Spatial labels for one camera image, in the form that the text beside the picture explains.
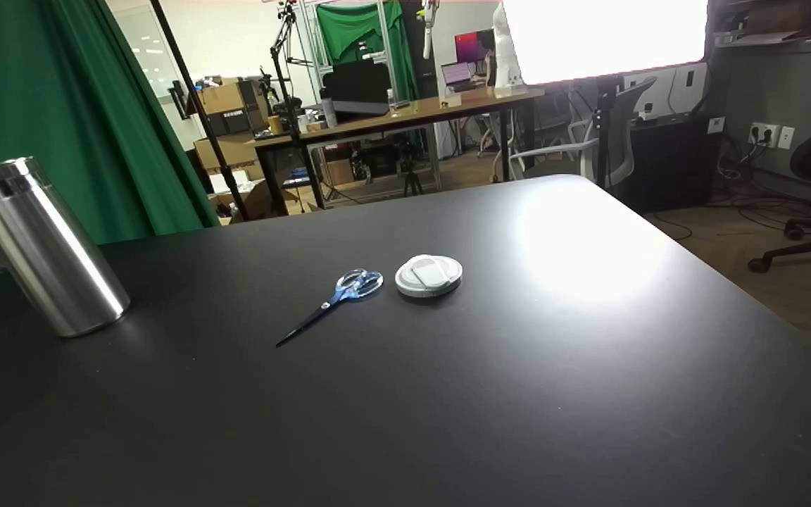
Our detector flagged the silver metal flask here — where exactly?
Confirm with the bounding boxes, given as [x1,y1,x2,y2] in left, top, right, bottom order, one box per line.
[0,155,136,341]

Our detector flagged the wooden desk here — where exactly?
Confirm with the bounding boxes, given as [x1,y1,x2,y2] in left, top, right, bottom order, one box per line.
[250,86,547,217]

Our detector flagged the black computer monitor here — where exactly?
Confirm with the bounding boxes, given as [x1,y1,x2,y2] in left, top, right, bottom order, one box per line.
[318,61,394,121]

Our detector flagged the monitor with red screen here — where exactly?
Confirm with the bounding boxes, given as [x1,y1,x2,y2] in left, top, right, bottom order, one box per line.
[452,27,502,93]

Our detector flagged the small green backdrop cloth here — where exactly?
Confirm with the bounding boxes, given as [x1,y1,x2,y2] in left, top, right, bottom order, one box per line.
[315,0,419,103]

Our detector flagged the cardboard box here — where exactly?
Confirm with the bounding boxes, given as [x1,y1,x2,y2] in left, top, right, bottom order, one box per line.
[194,77,273,142]

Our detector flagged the black stand pole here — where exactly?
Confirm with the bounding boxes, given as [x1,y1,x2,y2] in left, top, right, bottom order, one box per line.
[150,0,250,227]

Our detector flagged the grey office chair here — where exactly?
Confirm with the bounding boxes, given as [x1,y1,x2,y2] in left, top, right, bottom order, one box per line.
[595,80,659,193]

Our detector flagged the bright softbox light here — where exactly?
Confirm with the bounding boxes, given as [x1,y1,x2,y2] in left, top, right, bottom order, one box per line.
[502,0,713,87]

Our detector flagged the green curtain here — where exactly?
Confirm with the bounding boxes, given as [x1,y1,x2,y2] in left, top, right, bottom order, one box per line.
[0,0,222,294]

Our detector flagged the blue handled scissors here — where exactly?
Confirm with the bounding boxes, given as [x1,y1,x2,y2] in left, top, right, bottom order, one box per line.
[273,269,388,351]

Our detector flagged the white wall outlet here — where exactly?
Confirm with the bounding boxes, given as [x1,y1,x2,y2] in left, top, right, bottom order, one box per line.
[746,121,797,153]

